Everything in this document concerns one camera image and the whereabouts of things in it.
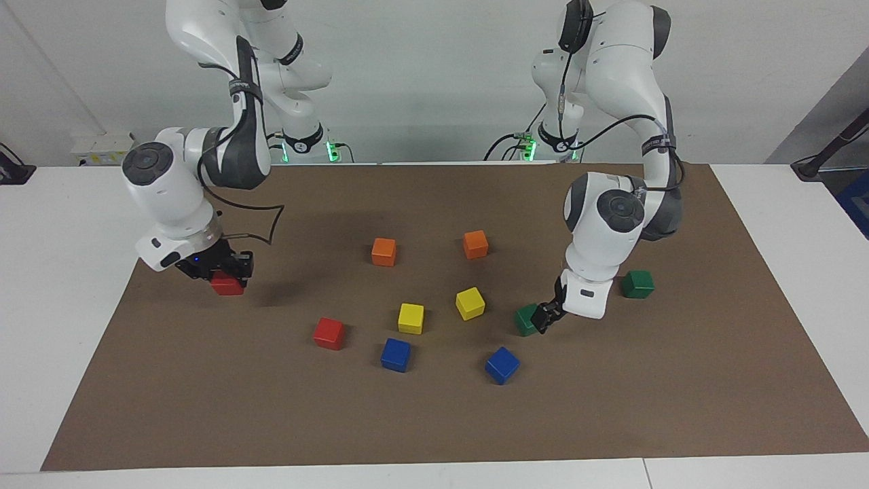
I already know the green wooden cube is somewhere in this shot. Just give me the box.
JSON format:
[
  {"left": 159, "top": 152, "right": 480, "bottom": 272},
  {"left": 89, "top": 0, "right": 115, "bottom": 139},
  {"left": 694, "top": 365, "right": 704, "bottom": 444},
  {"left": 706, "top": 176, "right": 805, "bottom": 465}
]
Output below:
[
  {"left": 621, "top": 270, "right": 656, "bottom": 300},
  {"left": 514, "top": 304, "right": 542, "bottom": 338}
]

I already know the red wooden cube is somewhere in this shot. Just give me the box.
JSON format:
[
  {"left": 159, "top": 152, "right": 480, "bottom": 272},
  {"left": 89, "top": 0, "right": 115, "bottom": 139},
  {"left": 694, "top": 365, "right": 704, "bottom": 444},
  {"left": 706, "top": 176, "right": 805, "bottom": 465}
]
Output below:
[
  {"left": 210, "top": 270, "right": 245, "bottom": 297},
  {"left": 312, "top": 317, "right": 346, "bottom": 351}
]

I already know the blue wooden cube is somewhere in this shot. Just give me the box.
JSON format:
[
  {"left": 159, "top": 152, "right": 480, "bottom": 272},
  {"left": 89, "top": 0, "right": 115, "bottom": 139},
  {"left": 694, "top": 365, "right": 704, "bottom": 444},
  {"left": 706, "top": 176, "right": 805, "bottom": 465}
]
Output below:
[
  {"left": 485, "top": 346, "right": 521, "bottom": 386},
  {"left": 380, "top": 338, "right": 412, "bottom": 374}
]

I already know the yellow wooden cube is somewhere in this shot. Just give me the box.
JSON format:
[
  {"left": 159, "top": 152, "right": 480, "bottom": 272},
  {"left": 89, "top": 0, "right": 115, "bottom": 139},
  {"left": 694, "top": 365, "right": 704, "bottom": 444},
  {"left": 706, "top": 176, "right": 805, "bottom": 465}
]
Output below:
[
  {"left": 397, "top": 303, "right": 426, "bottom": 336},
  {"left": 455, "top": 287, "right": 487, "bottom": 321}
]

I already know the brown table mat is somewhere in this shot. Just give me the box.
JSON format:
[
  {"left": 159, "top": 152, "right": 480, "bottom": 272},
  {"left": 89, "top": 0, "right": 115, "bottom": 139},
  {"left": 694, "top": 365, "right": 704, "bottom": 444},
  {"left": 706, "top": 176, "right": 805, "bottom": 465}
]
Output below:
[{"left": 41, "top": 162, "right": 869, "bottom": 472}]

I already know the white power strip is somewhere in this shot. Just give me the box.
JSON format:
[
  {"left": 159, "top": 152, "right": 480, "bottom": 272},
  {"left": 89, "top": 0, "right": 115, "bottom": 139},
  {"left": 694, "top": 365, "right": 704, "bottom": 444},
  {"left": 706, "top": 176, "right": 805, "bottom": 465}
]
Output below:
[{"left": 71, "top": 132, "right": 136, "bottom": 166}]

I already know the black stand with pole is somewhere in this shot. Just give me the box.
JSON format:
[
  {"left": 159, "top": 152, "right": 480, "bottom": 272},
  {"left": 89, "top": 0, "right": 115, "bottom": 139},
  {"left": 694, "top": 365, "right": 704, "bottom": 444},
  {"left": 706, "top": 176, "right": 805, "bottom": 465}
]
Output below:
[{"left": 791, "top": 109, "right": 869, "bottom": 181}]

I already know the blue box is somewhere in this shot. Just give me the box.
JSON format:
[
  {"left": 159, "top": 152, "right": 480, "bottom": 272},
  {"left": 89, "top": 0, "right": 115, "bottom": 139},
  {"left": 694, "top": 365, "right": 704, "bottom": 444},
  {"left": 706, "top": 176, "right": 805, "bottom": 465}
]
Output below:
[{"left": 835, "top": 170, "right": 869, "bottom": 238}]

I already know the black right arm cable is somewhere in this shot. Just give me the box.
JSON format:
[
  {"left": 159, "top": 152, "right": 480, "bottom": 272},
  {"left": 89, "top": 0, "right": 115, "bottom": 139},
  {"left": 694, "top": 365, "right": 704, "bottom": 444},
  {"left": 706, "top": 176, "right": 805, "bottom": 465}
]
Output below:
[{"left": 197, "top": 61, "right": 286, "bottom": 245}]

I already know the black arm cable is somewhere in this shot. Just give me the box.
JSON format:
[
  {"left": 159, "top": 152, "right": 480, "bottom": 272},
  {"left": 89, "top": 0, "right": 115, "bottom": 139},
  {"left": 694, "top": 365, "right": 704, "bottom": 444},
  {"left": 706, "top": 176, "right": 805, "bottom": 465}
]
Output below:
[
  {"left": 197, "top": 61, "right": 286, "bottom": 245},
  {"left": 555, "top": 0, "right": 686, "bottom": 192}
]

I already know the black left base cable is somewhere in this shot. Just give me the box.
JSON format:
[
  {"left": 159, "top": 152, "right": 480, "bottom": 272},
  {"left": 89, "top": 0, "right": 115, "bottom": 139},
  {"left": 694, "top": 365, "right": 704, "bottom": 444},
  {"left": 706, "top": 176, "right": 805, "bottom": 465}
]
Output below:
[{"left": 483, "top": 102, "right": 547, "bottom": 162}]

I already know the black clamp mount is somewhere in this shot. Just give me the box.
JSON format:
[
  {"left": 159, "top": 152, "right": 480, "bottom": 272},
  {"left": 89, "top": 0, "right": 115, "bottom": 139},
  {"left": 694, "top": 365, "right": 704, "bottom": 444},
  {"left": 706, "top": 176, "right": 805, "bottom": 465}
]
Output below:
[{"left": 0, "top": 143, "right": 36, "bottom": 185}]

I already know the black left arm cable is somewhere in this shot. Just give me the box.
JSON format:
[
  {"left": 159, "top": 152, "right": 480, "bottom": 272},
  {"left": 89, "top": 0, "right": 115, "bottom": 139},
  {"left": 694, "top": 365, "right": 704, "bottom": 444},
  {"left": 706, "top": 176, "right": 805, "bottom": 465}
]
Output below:
[{"left": 555, "top": 0, "right": 686, "bottom": 192}]

